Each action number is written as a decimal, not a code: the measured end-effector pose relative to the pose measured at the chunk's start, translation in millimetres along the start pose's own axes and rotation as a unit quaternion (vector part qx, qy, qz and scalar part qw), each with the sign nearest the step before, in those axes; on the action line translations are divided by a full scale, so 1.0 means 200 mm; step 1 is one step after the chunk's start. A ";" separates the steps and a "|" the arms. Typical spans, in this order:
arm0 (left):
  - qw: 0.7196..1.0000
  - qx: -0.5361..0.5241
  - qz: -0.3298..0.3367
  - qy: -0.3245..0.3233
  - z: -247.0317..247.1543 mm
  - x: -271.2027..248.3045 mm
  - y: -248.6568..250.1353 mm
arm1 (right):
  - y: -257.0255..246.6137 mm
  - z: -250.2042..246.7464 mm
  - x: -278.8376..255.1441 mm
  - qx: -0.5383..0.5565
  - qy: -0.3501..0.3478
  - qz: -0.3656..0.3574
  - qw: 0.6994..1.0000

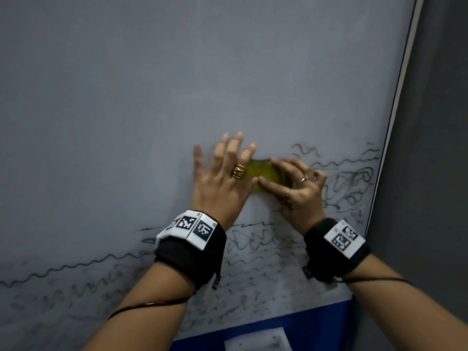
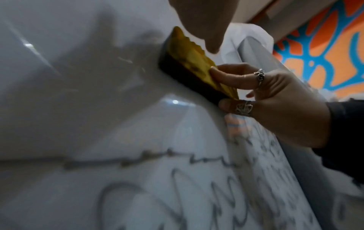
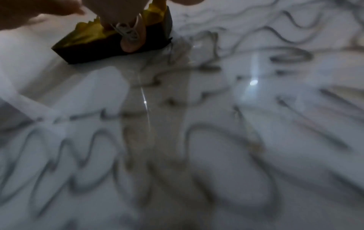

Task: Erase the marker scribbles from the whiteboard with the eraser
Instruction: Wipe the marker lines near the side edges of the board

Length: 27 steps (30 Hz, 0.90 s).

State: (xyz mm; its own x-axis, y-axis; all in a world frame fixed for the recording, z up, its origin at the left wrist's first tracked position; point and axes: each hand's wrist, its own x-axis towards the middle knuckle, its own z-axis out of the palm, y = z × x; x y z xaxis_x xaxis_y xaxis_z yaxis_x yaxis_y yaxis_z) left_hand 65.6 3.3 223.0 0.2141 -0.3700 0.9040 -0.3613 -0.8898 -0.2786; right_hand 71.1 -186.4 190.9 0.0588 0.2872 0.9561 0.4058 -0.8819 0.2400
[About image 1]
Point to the person's right hand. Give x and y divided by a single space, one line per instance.
307 204

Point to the person's left hand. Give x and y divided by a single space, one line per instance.
219 193

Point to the yellow and black whiteboard eraser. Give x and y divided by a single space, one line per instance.
263 169

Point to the large scribbled whiteboard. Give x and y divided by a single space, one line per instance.
183 87

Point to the person's left forearm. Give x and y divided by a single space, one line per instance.
146 318

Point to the person's right forearm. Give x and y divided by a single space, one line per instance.
409 310

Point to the black wristband with marker tag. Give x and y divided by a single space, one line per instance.
190 259
321 255

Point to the grey partition panel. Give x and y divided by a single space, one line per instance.
427 179

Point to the white shallow tray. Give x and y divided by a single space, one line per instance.
256 341

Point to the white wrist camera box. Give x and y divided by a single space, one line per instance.
307 272
215 283

